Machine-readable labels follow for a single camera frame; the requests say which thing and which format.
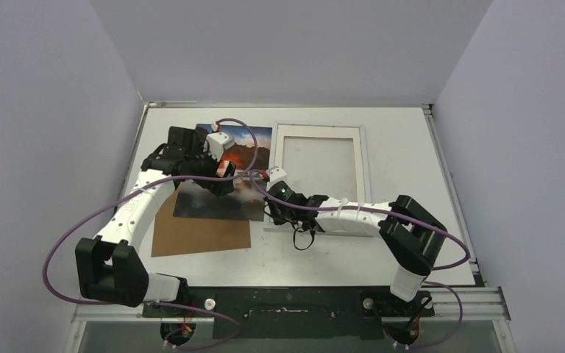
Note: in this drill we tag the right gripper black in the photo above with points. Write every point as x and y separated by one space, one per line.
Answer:
273 207

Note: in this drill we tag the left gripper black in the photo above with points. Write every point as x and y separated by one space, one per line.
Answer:
218 187

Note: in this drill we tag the landscape sunset photo print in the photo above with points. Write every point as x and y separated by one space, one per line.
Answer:
244 203

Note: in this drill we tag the white picture frame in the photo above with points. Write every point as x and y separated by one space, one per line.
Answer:
368 161

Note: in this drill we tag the white brown backing board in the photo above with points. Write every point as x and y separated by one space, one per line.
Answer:
179 235

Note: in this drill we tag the white paper mat border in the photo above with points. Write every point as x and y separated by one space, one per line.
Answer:
319 131

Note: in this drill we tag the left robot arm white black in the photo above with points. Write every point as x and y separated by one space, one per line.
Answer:
108 265

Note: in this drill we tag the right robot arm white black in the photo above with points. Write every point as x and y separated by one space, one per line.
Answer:
409 231

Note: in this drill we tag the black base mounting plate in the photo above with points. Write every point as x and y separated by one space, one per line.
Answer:
296 312

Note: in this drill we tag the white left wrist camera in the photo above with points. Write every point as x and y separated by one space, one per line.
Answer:
216 143

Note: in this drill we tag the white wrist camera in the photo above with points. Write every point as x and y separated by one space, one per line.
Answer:
216 143
274 175

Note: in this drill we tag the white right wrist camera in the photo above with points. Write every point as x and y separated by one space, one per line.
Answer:
274 175

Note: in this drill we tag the aluminium front rail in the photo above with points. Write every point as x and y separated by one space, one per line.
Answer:
479 304

